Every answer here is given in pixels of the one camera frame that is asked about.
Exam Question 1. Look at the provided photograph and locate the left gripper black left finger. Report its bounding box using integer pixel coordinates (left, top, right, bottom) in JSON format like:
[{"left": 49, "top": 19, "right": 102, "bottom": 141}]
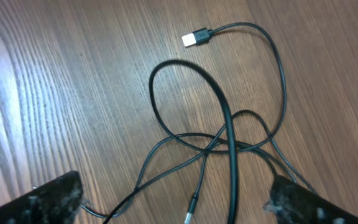
[{"left": 0, "top": 170, "right": 83, "bottom": 224}]

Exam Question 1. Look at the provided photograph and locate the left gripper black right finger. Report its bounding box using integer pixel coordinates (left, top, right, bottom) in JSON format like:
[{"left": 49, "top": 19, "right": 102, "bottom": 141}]
[{"left": 264, "top": 175, "right": 358, "bottom": 224}]

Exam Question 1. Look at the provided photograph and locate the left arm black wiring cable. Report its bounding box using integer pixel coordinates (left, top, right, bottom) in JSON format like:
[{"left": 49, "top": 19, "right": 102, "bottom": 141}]
[{"left": 149, "top": 59, "right": 239, "bottom": 224}]

